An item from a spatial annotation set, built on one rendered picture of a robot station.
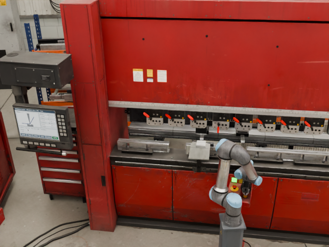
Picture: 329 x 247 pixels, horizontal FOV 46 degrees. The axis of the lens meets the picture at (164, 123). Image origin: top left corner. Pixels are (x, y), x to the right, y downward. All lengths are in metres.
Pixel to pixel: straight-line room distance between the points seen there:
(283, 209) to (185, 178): 0.98
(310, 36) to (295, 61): 0.22
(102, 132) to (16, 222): 1.59
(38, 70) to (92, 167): 1.17
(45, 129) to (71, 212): 1.56
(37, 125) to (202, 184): 1.60
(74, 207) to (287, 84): 2.66
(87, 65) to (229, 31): 1.18
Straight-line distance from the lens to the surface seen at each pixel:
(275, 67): 3.31
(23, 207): 4.75
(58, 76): 2.95
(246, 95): 3.39
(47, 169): 4.41
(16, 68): 3.10
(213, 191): 3.07
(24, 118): 3.24
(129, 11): 3.23
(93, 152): 3.63
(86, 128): 3.52
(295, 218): 4.02
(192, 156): 3.45
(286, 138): 3.93
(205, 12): 3.15
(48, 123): 3.15
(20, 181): 5.17
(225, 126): 3.51
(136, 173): 3.77
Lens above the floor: 2.88
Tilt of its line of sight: 28 degrees down
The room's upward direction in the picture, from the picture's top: 1 degrees counter-clockwise
